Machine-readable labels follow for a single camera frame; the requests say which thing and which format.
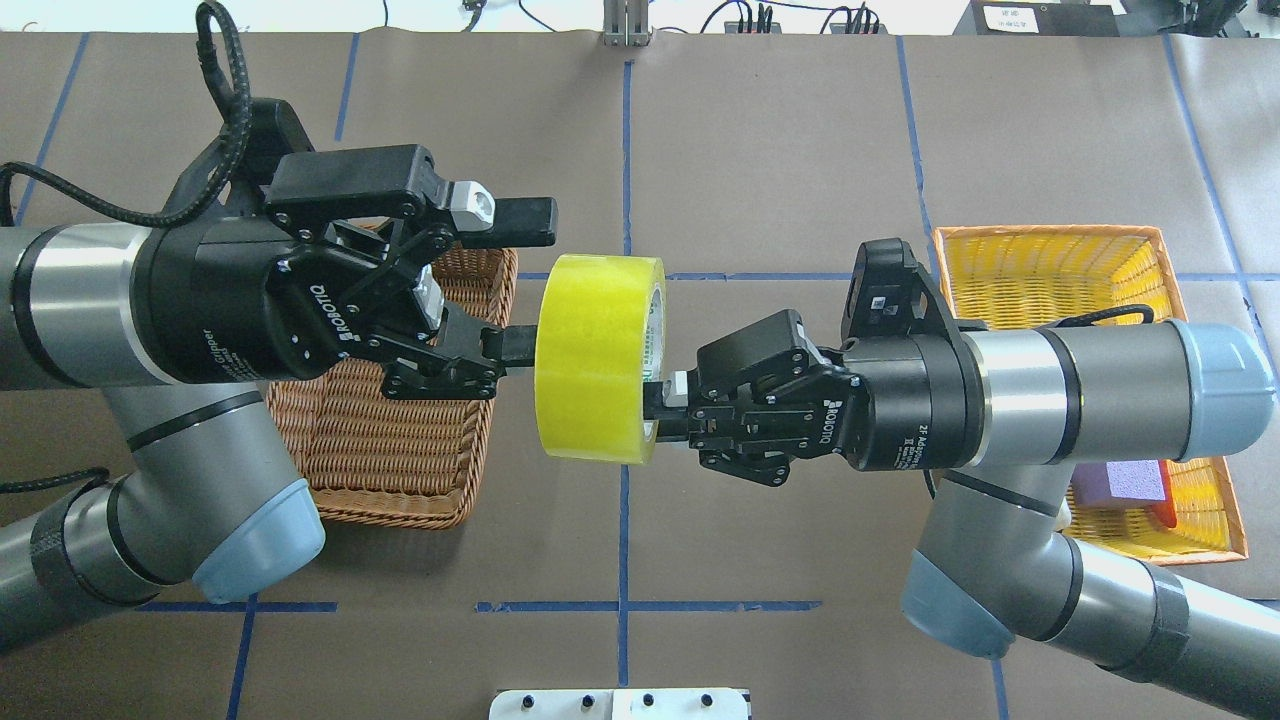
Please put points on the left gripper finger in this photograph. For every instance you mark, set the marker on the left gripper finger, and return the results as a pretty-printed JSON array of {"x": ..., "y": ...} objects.
[
  {"x": 482, "y": 221},
  {"x": 512, "y": 347}
]

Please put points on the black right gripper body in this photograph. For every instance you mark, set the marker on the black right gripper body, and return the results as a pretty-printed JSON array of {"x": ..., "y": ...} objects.
[{"x": 905, "y": 402}]

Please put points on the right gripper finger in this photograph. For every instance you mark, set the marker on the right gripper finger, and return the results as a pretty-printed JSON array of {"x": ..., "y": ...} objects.
[
  {"x": 673, "y": 392},
  {"x": 669, "y": 424}
]

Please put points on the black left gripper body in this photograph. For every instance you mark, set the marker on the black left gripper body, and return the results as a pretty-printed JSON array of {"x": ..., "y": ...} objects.
[{"x": 222, "y": 300}]

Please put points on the yellow tape roll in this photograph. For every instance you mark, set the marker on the yellow tape roll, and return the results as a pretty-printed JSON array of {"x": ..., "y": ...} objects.
[{"x": 601, "y": 336}]

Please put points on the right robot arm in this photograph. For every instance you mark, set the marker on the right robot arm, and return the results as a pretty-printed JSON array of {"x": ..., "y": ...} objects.
[{"x": 1017, "y": 429}]

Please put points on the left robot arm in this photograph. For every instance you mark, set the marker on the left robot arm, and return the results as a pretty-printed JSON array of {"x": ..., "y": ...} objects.
[{"x": 211, "y": 495}]

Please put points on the brown wicker basket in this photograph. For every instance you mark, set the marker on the brown wicker basket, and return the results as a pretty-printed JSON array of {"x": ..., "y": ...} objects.
[{"x": 379, "y": 461}]

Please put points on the yellow plastic woven basket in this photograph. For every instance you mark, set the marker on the yellow plastic woven basket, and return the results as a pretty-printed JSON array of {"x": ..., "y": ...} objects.
[{"x": 1020, "y": 276}]

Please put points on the purple foam cube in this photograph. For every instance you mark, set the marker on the purple foam cube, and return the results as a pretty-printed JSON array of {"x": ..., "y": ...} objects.
[{"x": 1132, "y": 484}]

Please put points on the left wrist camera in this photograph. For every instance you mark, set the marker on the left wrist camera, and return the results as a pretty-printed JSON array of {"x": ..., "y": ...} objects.
[{"x": 275, "y": 132}]

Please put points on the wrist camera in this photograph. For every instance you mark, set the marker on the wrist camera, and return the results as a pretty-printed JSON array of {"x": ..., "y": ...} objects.
[
  {"x": 275, "y": 132},
  {"x": 893, "y": 295}
]

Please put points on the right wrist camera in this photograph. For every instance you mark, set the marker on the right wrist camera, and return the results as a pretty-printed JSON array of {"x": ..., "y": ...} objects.
[{"x": 893, "y": 295}]

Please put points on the white pillar mount base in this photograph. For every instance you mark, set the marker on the white pillar mount base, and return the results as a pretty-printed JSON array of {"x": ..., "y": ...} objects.
[{"x": 623, "y": 703}]

